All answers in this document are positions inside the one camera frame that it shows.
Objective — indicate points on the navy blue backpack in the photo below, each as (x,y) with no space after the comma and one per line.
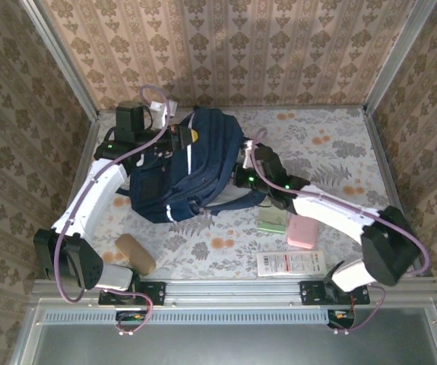
(203,163)

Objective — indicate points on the white plastic supply package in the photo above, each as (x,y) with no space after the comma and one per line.
(290,264)

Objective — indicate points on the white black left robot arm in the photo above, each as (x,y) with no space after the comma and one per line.
(100,194)

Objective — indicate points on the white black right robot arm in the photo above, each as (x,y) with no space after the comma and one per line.
(332,214)

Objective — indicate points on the brown pencil case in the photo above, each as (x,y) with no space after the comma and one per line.
(136,254)

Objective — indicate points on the pink soap bar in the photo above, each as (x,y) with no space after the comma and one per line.
(301,232)

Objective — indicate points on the floral table cover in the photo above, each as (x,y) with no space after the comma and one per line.
(336,144)

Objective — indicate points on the black electronics board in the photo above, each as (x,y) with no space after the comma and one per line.
(128,317)
(339,317)

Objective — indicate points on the grey metal panel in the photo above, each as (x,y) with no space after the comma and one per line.
(241,346)

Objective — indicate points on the aluminium side rail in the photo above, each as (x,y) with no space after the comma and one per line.
(387,171)
(95,127)

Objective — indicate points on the aluminium corner post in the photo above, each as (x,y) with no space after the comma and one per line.
(66,64)
(397,57)

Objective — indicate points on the aluminium frame rail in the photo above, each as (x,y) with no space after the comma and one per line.
(233,291)

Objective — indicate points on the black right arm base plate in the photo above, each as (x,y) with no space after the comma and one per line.
(311,292)

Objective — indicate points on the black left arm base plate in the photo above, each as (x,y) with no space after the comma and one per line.
(153,292)

